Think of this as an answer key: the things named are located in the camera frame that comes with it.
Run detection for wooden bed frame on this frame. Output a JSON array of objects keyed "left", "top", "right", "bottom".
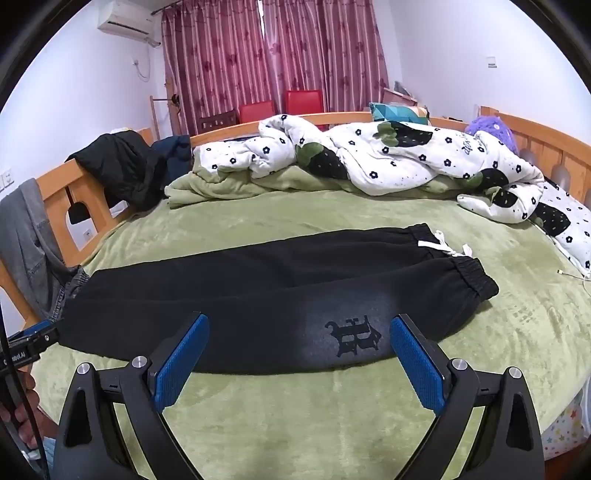
[{"left": 0, "top": 105, "right": 591, "bottom": 333}]

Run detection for wooden coat rack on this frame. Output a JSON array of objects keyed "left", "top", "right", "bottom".
[{"left": 148, "top": 78, "right": 183, "bottom": 141}]

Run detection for white air conditioner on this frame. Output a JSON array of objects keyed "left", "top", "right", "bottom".
[{"left": 97, "top": 0, "right": 162, "bottom": 47}]

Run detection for brown cardboard box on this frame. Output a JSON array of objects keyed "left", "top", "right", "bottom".
[{"left": 382, "top": 82, "right": 419, "bottom": 107}]

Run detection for white floral quilt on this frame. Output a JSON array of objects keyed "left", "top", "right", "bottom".
[{"left": 191, "top": 113, "right": 591, "bottom": 271}]

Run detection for dark wooden chair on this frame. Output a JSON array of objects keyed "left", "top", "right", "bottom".
[{"left": 199, "top": 111, "right": 237, "bottom": 134}]

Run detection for black jacket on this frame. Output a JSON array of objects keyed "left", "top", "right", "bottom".
[{"left": 67, "top": 130, "right": 169, "bottom": 210}]

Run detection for black cable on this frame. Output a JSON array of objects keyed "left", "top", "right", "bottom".
[{"left": 0, "top": 295, "right": 49, "bottom": 480}]

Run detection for crumpled green blanket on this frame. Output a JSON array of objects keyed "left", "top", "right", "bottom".
[{"left": 165, "top": 164, "right": 462, "bottom": 209}]

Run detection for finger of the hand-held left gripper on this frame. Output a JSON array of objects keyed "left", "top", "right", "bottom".
[{"left": 9, "top": 320, "right": 62, "bottom": 358}]

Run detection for colourful patterned pillow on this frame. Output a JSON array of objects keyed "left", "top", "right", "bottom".
[{"left": 369, "top": 102, "right": 432, "bottom": 126}]

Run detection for person's left hand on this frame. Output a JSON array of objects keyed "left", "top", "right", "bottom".
[{"left": 0, "top": 375, "right": 56, "bottom": 444}]

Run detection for grey denim garment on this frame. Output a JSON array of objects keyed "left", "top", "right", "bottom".
[{"left": 0, "top": 178, "right": 93, "bottom": 326}]

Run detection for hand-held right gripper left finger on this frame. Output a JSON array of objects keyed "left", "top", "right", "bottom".
[{"left": 54, "top": 311, "right": 211, "bottom": 480}]

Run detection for star printed sheet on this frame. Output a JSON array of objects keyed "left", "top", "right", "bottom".
[{"left": 540, "top": 392, "right": 587, "bottom": 462}]

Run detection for navy jacket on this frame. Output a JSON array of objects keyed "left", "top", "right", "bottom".
[{"left": 150, "top": 134, "right": 194, "bottom": 183}]

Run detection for purple plush toy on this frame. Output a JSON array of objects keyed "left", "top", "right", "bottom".
[{"left": 465, "top": 115, "right": 515, "bottom": 153}]

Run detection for red chair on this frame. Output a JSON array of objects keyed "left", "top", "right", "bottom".
[
  {"left": 239, "top": 100, "right": 276, "bottom": 124},
  {"left": 283, "top": 90, "right": 324, "bottom": 114}
]

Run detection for black pants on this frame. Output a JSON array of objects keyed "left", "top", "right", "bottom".
[{"left": 54, "top": 223, "right": 500, "bottom": 376}]

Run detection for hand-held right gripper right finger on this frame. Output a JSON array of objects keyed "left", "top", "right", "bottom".
[{"left": 389, "top": 314, "right": 546, "bottom": 480}]

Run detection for green fleece bed cover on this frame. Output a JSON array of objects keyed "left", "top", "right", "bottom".
[{"left": 28, "top": 185, "right": 591, "bottom": 480}]

